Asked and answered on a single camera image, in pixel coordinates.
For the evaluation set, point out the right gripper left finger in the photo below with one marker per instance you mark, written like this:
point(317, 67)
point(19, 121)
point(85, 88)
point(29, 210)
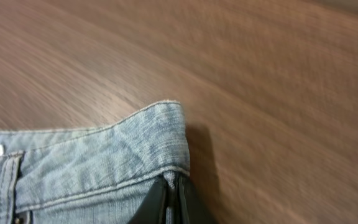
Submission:
point(153, 208)

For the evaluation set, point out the light blue denim shorts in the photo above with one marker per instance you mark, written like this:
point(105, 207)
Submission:
point(92, 175)

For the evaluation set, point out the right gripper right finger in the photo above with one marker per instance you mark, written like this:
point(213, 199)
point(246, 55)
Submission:
point(190, 208)

